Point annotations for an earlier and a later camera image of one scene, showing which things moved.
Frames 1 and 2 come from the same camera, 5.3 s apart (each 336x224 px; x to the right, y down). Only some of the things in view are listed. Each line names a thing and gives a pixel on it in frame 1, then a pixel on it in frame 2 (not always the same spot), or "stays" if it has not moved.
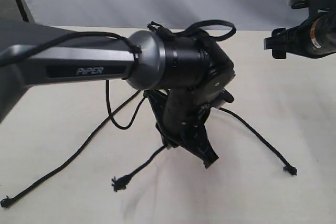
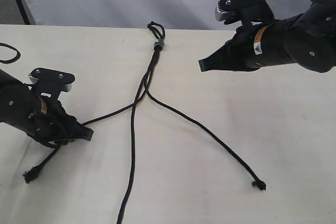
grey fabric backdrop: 253,1 stays
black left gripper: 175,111 → 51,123
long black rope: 288,169 → 139,96
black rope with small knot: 7,201 → 258,184
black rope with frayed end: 121,182 → 32,172
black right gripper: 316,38 → 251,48
